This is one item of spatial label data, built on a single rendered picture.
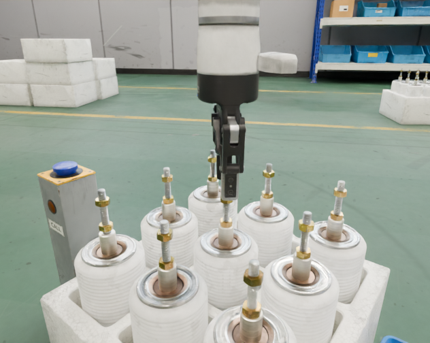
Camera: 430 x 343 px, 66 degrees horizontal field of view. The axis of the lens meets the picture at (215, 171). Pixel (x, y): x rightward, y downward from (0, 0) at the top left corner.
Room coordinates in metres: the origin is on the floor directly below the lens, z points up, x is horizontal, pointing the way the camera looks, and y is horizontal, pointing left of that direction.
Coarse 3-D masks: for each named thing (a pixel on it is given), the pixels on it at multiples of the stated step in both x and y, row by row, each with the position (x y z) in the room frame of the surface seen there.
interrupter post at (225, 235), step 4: (220, 228) 0.41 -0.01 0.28; (224, 228) 0.41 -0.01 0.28; (228, 228) 0.41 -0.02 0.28; (232, 228) 0.41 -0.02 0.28; (220, 232) 0.41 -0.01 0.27; (224, 232) 0.41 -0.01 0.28; (228, 232) 0.41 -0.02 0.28; (232, 232) 0.41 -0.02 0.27; (220, 236) 0.41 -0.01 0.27; (224, 236) 0.41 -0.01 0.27; (228, 236) 0.41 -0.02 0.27; (232, 236) 0.41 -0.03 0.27; (220, 240) 0.41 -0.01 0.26; (224, 240) 0.41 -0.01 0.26; (228, 240) 0.41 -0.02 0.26; (232, 240) 0.41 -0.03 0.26; (220, 244) 0.41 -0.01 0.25; (224, 244) 0.41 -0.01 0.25; (228, 244) 0.41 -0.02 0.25; (232, 244) 0.41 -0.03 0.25
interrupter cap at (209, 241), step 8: (208, 232) 0.44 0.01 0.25; (216, 232) 0.44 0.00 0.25; (240, 232) 0.44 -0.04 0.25; (200, 240) 0.42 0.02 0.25; (208, 240) 0.42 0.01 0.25; (216, 240) 0.42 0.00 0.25; (240, 240) 0.42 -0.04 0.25; (248, 240) 0.42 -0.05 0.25; (208, 248) 0.40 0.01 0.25; (216, 248) 0.40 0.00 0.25; (224, 248) 0.40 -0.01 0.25; (232, 248) 0.40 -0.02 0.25; (240, 248) 0.40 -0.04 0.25; (248, 248) 0.40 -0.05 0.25; (216, 256) 0.38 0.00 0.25; (224, 256) 0.38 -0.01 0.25; (232, 256) 0.38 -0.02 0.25
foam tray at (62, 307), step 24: (72, 288) 0.40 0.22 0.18; (360, 288) 0.41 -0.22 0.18; (384, 288) 0.43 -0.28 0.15; (48, 312) 0.37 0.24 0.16; (72, 312) 0.36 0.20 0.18; (216, 312) 0.36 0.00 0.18; (336, 312) 0.36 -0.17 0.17; (360, 312) 0.36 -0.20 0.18; (72, 336) 0.33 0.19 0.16; (96, 336) 0.32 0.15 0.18; (120, 336) 0.32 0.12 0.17; (336, 336) 0.32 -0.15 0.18; (360, 336) 0.32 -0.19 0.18
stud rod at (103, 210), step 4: (100, 192) 0.40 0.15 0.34; (104, 192) 0.40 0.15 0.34; (100, 196) 0.40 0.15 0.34; (104, 196) 0.40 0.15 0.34; (100, 200) 0.40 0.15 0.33; (100, 208) 0.40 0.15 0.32; (104, 208) 0.40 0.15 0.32; (100, 212) 0.40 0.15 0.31; (104, 212) 0.40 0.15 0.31; (104, 216) 0.39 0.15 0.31; (108, 216) 0.40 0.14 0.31; (104, 220) 0.39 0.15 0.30; (108, 220) 0.40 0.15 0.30; (104, 224) 0.39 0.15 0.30; (108, 224) 0.40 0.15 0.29; (104, 232) 0.39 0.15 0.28; (108, 232) 0.40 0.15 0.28
